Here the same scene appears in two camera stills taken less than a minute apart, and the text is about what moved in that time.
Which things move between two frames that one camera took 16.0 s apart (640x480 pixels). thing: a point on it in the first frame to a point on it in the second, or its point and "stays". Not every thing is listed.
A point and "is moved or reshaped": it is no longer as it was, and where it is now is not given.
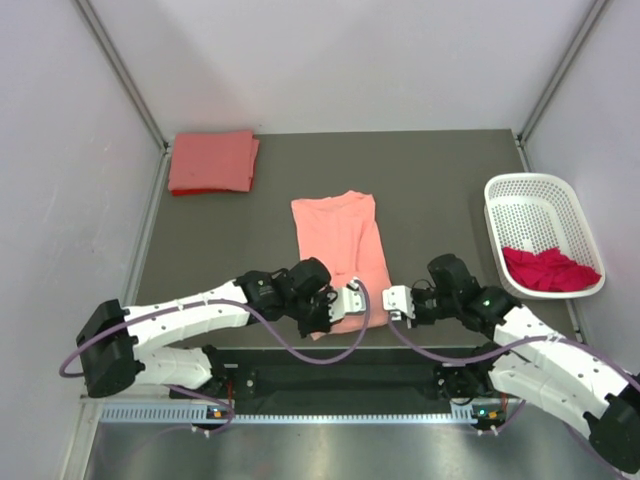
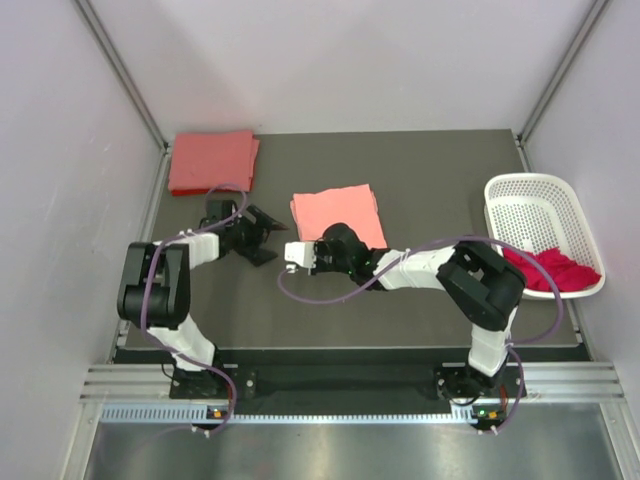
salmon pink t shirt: [342, 230] is moved or reshaped
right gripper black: [419, 318] to [320, 246]
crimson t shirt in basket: [547, 270] stays
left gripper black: [323, 325] to [260, 230]
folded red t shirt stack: [212, 163] stays
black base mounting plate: [331, 378] stays
